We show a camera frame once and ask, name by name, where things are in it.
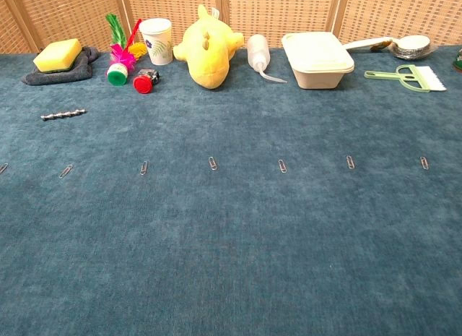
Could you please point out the silver paper clip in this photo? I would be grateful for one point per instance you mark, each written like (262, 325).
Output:
(282, 165)
(3, 168)
(213, 163)
(144, 168)
(350, 162)
(65, 171)
(424, 163)

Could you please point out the blue carpet tablecloth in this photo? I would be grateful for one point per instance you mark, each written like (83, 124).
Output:
(231, 242)

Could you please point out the yellow plush toy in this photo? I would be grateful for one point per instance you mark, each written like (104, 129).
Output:
(209, 54)

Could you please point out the clear squeeze wash bottle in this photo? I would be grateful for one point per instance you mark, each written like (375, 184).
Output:
(257, 50)

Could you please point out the beige lidded lunch box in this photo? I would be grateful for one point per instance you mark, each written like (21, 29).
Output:
(317, 61)

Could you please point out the white floral paper cup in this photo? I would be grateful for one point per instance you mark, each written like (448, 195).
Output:
(159, 43)

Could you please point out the colourful feather shuttlecock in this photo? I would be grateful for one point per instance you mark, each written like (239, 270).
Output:
(117, 76)

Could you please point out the wicker folding screen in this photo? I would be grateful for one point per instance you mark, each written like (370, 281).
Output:
(281, 11)

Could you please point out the white plastic spoon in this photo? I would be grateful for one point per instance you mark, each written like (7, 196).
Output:
(364, 44)

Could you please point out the grey folded cloth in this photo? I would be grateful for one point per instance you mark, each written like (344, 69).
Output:
(54, 79)

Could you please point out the green dustpan brush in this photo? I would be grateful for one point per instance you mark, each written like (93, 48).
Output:
(408, 76)

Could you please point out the yellow sponge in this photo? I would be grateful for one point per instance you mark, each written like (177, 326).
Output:
(57, 54)

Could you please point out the silver foil dish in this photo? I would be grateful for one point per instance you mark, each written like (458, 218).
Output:
(408, 54)

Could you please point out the green tea bottle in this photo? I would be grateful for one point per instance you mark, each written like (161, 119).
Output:
(459, 63)

